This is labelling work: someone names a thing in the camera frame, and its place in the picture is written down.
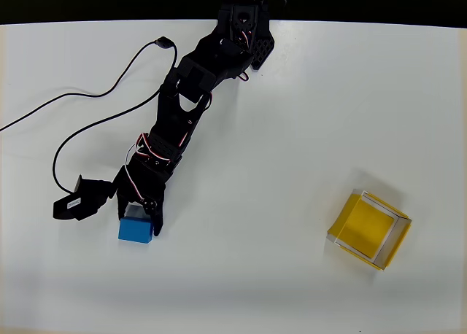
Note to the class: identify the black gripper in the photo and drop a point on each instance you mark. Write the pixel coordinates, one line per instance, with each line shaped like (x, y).
(128, 192)

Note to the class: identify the blue cube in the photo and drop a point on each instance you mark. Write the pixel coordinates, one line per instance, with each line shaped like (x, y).
(133, 230)

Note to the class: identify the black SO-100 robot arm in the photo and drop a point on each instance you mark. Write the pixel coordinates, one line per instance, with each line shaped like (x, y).
(189, 78)

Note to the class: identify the yellow paper box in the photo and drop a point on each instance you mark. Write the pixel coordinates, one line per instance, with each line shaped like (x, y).
(368, 226)

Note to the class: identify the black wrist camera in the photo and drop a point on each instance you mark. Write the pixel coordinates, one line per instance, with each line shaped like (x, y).
(84, 202)

